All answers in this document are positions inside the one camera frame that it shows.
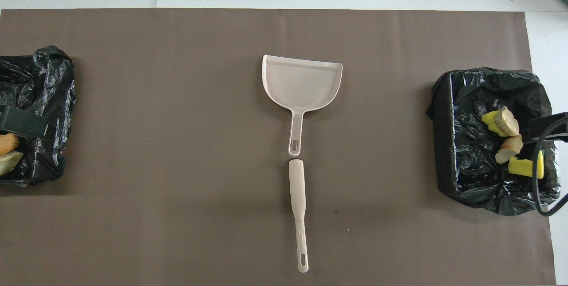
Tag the tan bread chunk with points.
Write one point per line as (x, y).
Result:
(507, 122)

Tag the beige plastic dustpan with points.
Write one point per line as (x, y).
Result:
(301, 82)

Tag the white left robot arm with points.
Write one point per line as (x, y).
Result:
(22, 122)

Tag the pale tan stone chunk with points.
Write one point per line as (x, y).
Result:
(9, 162)

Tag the brown bread roll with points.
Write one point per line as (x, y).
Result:
(8, 144)

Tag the black bag lined bin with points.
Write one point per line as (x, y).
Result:
(44, 82)
(461, 113)

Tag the yellow sponge piece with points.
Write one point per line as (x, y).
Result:
(489, 121)
(520, 167)

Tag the brown table mat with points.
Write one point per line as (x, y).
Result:
(177, 55)

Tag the beige hand brush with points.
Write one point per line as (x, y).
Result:
(296, 184)

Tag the orange striped croissant piece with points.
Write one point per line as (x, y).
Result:
(510, 148)

